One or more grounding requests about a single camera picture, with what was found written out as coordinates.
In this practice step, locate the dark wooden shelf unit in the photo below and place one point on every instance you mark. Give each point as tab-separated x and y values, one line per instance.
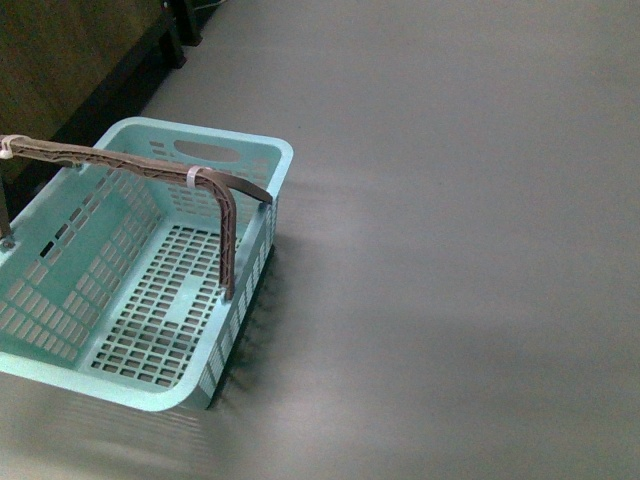
70	69

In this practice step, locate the brown basket handle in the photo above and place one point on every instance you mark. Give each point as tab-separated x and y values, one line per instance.
52	152
218	183

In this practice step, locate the white cable tie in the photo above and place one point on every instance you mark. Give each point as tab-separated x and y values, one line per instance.
192	175

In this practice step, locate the light blue plastic basket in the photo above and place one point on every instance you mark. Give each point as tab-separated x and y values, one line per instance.
110	281

